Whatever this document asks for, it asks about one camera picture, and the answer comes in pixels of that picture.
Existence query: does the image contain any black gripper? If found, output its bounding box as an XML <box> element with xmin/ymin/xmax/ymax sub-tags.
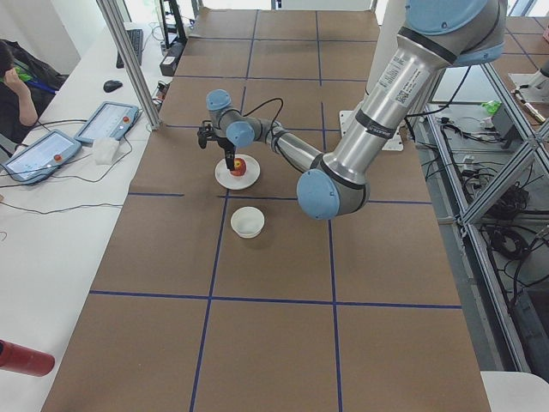
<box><xmin>217</xmin><ymin>136</ymin><xmax>237</xmax><ymax>172</ymax></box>

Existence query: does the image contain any red yellow apple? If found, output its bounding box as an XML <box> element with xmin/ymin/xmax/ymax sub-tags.
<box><xmin>229</xmin><ymin>158</ymin><xmax>246</xmax><ymax>177</ymax></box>

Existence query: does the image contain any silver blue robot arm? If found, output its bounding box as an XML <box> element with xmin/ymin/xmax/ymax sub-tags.
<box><xmin>197</xmin><ymin>0</ymin><xmax>507</xmax><ymax>220</ymax></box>

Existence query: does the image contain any white round plate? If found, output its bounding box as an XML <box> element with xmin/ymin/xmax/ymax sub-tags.
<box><xmin>214</xmin><ymin>154</ymin><xmax>261</xmax><ymax>190</ymax></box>

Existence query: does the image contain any white round bowl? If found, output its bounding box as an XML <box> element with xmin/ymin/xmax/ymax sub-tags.
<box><xmin>230</xmin><ymin>206</ymin><xmax>265</xmax><ymax>239</ymax></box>

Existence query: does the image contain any black box device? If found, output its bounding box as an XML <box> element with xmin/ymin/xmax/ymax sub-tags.
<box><xmin>160</xmin><ymin>42</ymin><xmax>186</xmax><ymax>76</ymax></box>

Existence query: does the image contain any far blue teach pendant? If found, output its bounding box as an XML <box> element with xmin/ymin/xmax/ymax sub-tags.
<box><xmin>75</xmin><ymin>101</ymin><xmax>140</xmax><ymax>144</ymax></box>

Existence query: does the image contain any blue teach pendant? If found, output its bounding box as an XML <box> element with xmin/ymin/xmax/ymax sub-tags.
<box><xmin>75</xmin><ymin>101</ymin><xmax>140</xmax><ymax>144</ymax></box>
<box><xmin>1</xmin><ymin>130</ymin><xmax>81</xmax><ymax>185</ymax></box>

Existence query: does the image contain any black computer mouse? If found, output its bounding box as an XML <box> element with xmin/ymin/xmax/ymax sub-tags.
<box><xmin>103</xmin><ymin>80</ymin><xmax>123</xmax><ymax>93</ymax></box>

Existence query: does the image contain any black keyboard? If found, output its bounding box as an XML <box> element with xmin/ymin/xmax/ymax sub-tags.
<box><xmin>115</xmin><ymin>28</ymin><xmax>145</xmax><ymax>70</ymax></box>

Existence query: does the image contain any near blue teach pendant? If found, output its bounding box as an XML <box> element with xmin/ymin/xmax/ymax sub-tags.
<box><xmin>1</xmin><ymin>130</ymin><xmax>81</xmax><ymax>185</ymax></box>

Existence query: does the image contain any seated person in black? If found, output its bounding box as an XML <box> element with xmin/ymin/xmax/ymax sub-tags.
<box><xmin>1</xmin><ymin>39</ymin><xmax>68</xmax><ymax>156</ymax></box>

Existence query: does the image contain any red cylinder bottle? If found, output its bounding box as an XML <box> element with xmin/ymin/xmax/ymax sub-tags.
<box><xmin>1</xmin><ymin>340</ymin><xmax>55</xmax><ymax>377</ymax></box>

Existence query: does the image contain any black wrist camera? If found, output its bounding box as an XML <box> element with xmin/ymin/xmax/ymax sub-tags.
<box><xmin>196</xmin><ymin>120</ymin><xmax>216</xmax><ymax>149</ymax></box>

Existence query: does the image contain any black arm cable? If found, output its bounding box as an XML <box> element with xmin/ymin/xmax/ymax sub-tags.
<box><xmin>242</xmin><ymin>98</ymin><xmax>286</xmax><ymax>130</ymax></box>

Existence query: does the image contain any aluminium frame post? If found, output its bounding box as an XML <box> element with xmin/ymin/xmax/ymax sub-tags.
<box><xmin>97</xmin><ymin>0</ymin><xmax>161</xmax><ymax>130</ymax></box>

